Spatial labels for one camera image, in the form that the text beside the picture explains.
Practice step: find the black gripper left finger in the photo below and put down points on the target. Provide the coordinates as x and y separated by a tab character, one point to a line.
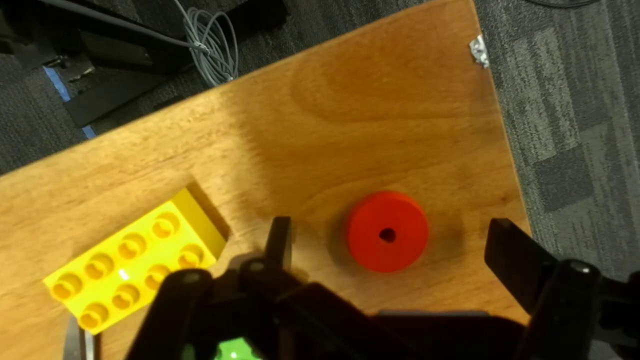
280	242

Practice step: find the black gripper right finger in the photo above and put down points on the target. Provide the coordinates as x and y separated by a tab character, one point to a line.
513	257

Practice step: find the orange disc with centre hole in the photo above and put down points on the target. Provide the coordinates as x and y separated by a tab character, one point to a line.
389	231

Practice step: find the green toy brick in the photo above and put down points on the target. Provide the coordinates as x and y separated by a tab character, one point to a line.
235	348

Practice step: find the yellow toy brick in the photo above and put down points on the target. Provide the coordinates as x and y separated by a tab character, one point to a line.
132	261

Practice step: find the white crumpled scrap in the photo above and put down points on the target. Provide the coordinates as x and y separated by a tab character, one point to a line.
478	50

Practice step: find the blue tape strip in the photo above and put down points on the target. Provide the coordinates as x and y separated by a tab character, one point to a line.
57	80

